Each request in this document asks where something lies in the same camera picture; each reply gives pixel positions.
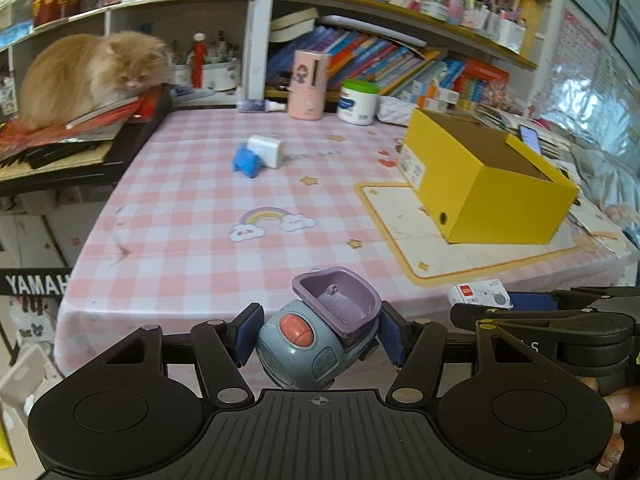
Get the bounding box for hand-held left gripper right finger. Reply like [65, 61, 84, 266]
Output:
[378, 301, 551, 406]

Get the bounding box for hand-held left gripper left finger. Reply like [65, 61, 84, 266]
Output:
[102, 302, 265, 406]

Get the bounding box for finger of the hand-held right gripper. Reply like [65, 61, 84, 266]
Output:
[450, 303, 636, 347]
[510, 285, 640, 311]

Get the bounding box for blue-grey toy car purple bucket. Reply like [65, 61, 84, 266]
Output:
[256, 266, 383, 390]

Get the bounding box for small white box red label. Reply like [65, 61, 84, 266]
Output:
[446, 280, 515, 310]

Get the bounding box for yellow cardboard box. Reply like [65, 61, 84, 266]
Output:
[397, 108, 581, 246]

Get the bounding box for blue toy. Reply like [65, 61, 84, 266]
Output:
[231, 142, 264, 179]

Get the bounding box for white charger adapter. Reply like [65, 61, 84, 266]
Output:
[248, 134, 285, 168]

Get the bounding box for person's right hand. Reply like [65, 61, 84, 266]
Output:
[582, 376, 640, 475]

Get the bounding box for paper sheets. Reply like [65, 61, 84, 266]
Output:
[567, 200, 631, 261]

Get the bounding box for pink checked tablecloth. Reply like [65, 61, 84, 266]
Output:
[55, 107, 626, 376]

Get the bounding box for smartphone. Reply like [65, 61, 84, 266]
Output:
[518, 124, 542, 156]

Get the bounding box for stack of notebooks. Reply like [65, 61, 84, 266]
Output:
[470, 105, 568, 158]

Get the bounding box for orange white carton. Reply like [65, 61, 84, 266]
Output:
[400, 91, 451, 113]
[417, 80, 461, 103]

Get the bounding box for black piano keyboard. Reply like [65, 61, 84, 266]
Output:
[0, 85, 173, 196]

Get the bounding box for small spray bottle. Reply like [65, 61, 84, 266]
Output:
[236, 99, 289, 113]

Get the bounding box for white ruffled pouch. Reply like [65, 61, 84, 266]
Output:
[376, 96, 418, 126]

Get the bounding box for red boxed book set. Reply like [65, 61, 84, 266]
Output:
[457, 57, 511, 107]

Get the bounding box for white jar green lid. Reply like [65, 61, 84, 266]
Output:
[337, 79, 381, 127]

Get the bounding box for pink alphabet poster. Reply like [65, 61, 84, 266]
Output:
[550, 7, 603, 111]

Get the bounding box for pink humidifier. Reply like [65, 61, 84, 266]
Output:
[287, 50, 329, 121]

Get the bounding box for red folder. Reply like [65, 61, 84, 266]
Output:
[65, 85, 171, 128]

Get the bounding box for white pen holder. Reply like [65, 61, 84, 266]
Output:
[202, 57, 240, 92]

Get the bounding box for white marker holder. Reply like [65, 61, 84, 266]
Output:
[447, 0, 527, 53]

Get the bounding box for red white figure pen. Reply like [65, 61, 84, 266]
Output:
[191, 32, 207, 88]

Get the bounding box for row of picture books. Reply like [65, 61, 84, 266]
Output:
[265, 25, 451, 98]

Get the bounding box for white wooden bookshelf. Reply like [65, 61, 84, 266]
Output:
[0, 0, 553, 111]

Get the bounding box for orange fluffy cat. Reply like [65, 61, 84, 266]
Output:
[17, 30, 173, 131]

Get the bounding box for white thick book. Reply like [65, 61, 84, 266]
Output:
[270, 7, 318, 43]

